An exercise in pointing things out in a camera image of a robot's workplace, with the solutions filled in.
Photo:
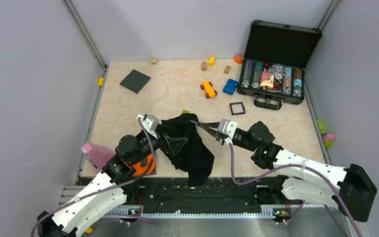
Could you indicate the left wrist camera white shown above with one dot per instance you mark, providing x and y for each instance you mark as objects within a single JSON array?
[{"x": 149, "y": 122}]

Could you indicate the orange round object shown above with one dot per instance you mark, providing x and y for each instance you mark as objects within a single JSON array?
[{"x": 238, "y": 58}]

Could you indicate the yellow lego brick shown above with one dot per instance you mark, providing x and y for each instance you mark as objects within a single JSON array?
[{"x": 211, "y": 61}]

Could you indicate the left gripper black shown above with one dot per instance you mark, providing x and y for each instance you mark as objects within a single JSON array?
[{"x": 175, "y": 144}]

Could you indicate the small yellow brick on rail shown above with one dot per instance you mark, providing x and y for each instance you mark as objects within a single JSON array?
[{"x": 100, "y": 81}]

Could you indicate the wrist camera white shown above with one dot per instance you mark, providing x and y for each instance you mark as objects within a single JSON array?
[
  {"x": 228, "y": 128},
  {"x": 149, "y": 122}
]

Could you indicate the blue toy car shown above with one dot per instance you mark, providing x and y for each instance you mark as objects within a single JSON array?
[{"x": 230, "y": 87}]

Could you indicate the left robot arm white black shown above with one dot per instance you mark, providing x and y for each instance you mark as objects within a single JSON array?
[{"x": 105, "y": 191}]

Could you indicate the yellow wedge block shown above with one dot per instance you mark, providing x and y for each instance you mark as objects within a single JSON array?
[{"x": 89, "y": 230}]

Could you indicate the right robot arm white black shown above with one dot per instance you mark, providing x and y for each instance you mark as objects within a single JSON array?
[{"x": 349, "y": 189}]

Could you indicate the black garment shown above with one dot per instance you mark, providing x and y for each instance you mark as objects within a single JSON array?
[{"x": 193, "y": 156}]

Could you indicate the yellow toy car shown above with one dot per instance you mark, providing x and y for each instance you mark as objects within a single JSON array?
[{"x": 210, "y": 93}]

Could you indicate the tan wooden block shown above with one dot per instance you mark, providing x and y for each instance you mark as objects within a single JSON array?
[{"x": 227, "y": 69}]

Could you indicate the light wooden cube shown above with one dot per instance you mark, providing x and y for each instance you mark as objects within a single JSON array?
[{"x": 153, "y": 61}]

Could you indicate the pink plastic piece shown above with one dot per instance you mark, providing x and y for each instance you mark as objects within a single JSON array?
[{"x": 97, "y": 155}]

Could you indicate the grey lego baseplate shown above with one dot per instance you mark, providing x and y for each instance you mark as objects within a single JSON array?
[{"x": 135, "y": 81}]

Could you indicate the black poker chip case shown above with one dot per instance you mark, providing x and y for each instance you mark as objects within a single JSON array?
[{"x": 274, "y": 61}]

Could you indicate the orange curved toy piece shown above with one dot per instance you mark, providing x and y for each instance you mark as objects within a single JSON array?
[{"x": 147, "y": 164}]

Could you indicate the brown wooden block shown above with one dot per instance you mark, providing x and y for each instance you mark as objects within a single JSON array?
[{"x": 204, "y": 66}]

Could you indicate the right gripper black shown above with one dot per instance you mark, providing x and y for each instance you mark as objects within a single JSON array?
[{"x": 214, "y": 126}]

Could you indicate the black square frame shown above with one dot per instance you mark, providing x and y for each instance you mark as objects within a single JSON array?
[{"x": 237, "y": 108}]

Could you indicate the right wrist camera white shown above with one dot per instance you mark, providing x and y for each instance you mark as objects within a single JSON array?
[{"x": 228, "y": 128}]

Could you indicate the pink green toys on rail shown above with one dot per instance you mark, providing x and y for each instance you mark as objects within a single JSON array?
[{"x": 327, "y": 138}]

